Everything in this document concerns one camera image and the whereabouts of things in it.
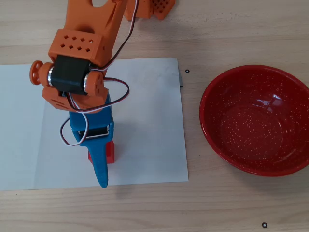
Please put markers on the blue hinged gripper jaw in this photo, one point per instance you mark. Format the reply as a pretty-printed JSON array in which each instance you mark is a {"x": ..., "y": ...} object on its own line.
[{"x": 97, "y": 157}]

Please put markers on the red cube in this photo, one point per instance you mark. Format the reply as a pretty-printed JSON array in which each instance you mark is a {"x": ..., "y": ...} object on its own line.
[{"x": 110, "y": 152}]

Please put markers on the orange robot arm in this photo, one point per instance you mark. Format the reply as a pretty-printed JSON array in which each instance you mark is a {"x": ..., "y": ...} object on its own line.
[{"x": 79, "y": 29}]

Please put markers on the red speckled bowl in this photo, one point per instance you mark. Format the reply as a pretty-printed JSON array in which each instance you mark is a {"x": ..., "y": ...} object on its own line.
[{"x": 253, "y": 125}]

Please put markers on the white paper sheet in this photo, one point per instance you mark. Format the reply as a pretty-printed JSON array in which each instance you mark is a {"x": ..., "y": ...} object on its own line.
[{"x": 149, "y": 120}]

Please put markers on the grey tape piece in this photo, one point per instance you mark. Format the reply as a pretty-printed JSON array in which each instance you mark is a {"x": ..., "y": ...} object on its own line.
[{"x": 181, "y": 82}]

